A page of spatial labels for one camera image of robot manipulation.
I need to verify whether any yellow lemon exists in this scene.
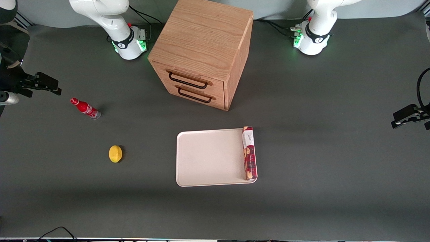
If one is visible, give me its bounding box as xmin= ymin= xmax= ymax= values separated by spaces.
xmin=109 ymin=145 xmax=123 ymax=164

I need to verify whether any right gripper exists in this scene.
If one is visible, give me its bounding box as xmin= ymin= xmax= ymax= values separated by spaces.
xmin=0 ymin=64 xmax=62 ymax=98

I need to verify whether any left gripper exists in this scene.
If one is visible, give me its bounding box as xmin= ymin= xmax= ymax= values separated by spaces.
xmin=391 ymin=104 xmax=430 ymax=130

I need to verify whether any red coke bottle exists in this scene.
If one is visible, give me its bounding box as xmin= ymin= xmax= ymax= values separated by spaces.
xmin=70 ymin=97 xmax=101 ymax=120

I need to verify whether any aluminium frame profile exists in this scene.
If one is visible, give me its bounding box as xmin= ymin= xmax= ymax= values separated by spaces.
xmin=12 ymin=9 xmax=31 ymax=35

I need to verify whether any black left arm base cable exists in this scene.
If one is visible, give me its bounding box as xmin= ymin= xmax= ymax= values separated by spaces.
xmin=254 ymin=9 xmax=313 ymax=38

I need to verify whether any black arm base cable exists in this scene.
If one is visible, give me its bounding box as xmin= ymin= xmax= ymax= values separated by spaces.
xmin=129 ymin=5 xmax=162 ymax=26
xmin=254 ymin=9 xmax=313 ymax=38

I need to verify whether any red cookie box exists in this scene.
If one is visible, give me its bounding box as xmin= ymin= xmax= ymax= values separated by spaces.
xmin=242 ymin=126 xmax=258 ymax=181

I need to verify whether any black right arm base cable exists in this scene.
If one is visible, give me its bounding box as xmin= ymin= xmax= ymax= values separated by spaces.
xmin=129 ymin=5 xmax=162 ymax=26

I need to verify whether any black drawer handle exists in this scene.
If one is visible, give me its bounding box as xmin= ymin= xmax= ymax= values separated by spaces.
xmin=177 ymin=87 xmax=213 ymax=104
xmin=168 ymin=72 xmax=209 ymax=90

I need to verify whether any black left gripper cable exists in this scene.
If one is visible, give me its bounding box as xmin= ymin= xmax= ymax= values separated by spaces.
xmin=416 ymin=67 xmax=430 ymax=109

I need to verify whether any wooden drawer cabinet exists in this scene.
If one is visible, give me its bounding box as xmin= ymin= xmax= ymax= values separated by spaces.
xmin=147 ymin=0 xmax=254 ymax=112

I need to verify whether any black cable at table edge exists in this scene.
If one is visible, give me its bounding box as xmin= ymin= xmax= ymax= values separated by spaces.
xmin=34 ymin=226 xmax=78 ymax=242

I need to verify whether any white rectangular tray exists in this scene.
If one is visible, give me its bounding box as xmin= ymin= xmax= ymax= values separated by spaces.
xmin=176 ymin=128 xmax=258 ymax=187

